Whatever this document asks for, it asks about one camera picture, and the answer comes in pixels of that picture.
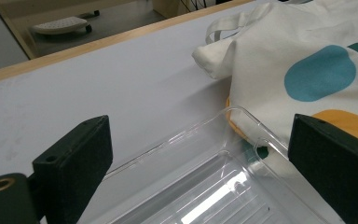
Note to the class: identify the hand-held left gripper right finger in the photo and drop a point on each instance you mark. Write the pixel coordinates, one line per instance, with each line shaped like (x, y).
(335, 161)

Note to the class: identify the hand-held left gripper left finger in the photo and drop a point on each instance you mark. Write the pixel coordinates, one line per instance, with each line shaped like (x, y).
(74, 165)

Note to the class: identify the white tote bag coloured spots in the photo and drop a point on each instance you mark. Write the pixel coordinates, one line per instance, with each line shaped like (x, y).
(276, 46)

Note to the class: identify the clear plastic tray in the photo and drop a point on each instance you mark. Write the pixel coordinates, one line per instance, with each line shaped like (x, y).
(205, 189)

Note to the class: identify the white wheeled platform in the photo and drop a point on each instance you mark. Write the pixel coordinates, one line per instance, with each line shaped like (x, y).
(60, 25)

